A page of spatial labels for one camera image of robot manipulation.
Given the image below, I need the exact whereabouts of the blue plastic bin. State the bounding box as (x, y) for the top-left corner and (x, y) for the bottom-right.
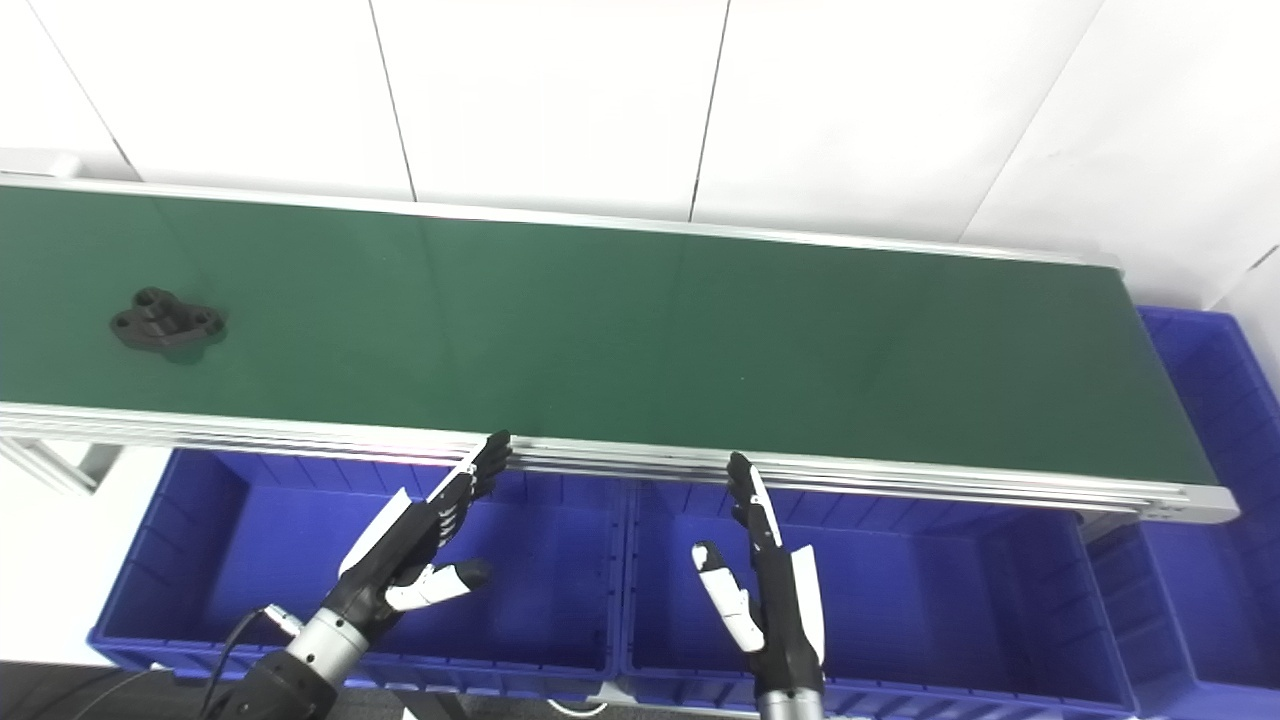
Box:
(88, 447), (628, 703)
(1085, 305), (1280, 720)
(618, 477), (1141, 720)

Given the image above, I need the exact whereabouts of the black flanged machine part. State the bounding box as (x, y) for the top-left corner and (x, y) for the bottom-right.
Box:
(108, 287), (228, 353)

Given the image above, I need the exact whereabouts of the green conveyor belt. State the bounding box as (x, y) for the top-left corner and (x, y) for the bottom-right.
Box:
(0, 185), (1219, 488)
(0, 170), (1242, 527)

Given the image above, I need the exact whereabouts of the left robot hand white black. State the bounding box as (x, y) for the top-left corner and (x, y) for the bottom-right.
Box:
(318, 431), (494, 643)

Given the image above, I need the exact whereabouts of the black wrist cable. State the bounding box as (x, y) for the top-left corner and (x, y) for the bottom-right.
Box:
(198, 605), (301, 720)

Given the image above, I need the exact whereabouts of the aluminium conveyor leg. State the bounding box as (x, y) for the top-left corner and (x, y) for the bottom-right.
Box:
(0, 436), (126, 497)

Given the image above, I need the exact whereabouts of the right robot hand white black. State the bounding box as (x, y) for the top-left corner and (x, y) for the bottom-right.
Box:
(692, 452), (828, 694)

